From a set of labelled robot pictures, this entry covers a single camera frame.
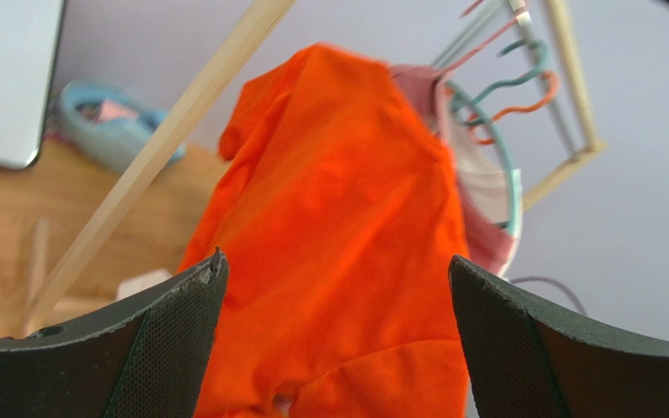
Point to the wooden clothes rack frame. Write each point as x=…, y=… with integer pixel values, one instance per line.
x=47, y=287

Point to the pink wire hanger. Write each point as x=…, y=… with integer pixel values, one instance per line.
x=488, y=20

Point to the light blue headphones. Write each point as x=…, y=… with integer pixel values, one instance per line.
x=105, y=123

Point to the orange t shirt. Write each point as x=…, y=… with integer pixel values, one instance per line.
x=338, y=215

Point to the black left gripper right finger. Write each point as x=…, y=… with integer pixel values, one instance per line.
x=530, y=357

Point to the white t shirt red print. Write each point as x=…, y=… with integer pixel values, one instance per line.
x=491, y=187

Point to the pink t shirt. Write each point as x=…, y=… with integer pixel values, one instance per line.
x=491, y=247

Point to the white whiteboard red writing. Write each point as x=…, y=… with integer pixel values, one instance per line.
x=29, y=38

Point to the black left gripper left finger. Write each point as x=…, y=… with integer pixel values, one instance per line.
x=142, y=356

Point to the orange plastic hanger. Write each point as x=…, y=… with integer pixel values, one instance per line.
x=552, y=81

